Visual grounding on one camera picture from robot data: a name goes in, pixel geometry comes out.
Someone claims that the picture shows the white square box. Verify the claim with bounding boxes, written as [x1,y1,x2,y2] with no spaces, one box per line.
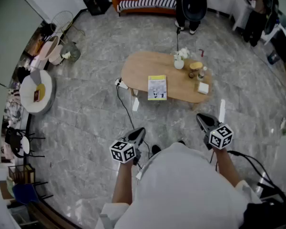
[197,82,210,95]

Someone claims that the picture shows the orange sofa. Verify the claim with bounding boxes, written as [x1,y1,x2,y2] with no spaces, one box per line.
[112,0,179,17]

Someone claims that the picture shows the white desk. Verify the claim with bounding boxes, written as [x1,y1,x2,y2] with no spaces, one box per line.
[232,0,257,32]

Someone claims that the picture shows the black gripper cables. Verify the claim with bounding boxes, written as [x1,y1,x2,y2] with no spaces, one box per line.
[227,150,286,206]

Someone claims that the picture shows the white round lounge chair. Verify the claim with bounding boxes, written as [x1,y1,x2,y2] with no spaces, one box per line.
[19,70,57,115]

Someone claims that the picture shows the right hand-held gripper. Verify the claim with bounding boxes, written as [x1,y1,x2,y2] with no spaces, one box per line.
[196,113,234,151]

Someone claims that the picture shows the person's white shirt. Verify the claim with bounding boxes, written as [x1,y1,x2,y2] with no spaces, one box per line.
[95,142,263,229]

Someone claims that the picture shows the small wooden rack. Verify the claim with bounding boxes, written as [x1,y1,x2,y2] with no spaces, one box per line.
[8,164,36,185]

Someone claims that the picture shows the white power strip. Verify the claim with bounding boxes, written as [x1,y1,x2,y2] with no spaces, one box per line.
[114,77,129,90]

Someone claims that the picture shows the black power cable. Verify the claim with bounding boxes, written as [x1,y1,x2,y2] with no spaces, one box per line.
[116,84,151,161]

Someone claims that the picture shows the black white striped blanket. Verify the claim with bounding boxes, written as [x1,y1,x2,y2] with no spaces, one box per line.
[118,0,177,10]

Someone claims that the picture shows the black round chair white seat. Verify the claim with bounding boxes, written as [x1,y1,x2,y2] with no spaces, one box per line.
[5,127,46,159]

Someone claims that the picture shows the person's right forearm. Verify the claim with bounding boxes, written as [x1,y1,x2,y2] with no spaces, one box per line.
[213,148,242,188]

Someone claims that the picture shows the wooden bench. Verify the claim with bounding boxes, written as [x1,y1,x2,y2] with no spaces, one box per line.
[27,199,83,229]

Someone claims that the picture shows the person's left forearm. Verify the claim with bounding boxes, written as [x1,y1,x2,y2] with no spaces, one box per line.
[112,162,134,204]

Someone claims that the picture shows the white round basket table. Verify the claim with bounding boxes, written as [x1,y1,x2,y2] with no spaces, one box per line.
[39,35,64,66]

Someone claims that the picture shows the wooden coffee table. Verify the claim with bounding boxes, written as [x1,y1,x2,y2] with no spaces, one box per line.
[121,51,213,111]

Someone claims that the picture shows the brown cloth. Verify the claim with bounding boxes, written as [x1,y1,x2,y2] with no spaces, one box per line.
[28,38,45,56]

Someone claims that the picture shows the dark round seat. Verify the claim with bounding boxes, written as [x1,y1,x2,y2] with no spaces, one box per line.
[182,0,207,22]

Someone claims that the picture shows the black bag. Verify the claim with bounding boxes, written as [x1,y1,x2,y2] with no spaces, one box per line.
[17,66,31,83]
[239,198,286,229]

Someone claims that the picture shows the blue chair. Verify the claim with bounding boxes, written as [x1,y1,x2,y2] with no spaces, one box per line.
[12,181,54,205]

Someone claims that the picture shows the yellow wooden jar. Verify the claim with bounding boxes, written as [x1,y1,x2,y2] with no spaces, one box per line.
[189,61,204,71]

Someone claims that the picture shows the black shoulder bag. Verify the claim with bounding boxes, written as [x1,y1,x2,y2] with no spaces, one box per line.
[39,22,57,42]

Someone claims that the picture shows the blue bin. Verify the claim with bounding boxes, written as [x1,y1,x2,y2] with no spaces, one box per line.
[266,50,281,65]

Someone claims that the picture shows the plastic bottle green label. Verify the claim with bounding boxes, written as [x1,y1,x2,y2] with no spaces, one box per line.
[197,66,208,82]

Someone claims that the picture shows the yellow grey book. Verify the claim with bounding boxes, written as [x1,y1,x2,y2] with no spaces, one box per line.
[147,74,168,101]

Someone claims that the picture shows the gold wire chair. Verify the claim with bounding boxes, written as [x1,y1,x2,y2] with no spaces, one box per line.
[50,10,86,44]

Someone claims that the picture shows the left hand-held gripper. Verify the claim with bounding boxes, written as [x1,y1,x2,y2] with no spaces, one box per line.
[109,127,146,166]

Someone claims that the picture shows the white flowers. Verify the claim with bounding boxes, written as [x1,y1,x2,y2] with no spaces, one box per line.
[173,47,191,62]

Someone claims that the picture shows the yellow round seat cushion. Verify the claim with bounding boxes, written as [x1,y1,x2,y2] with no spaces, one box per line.
[35,83,47,100]

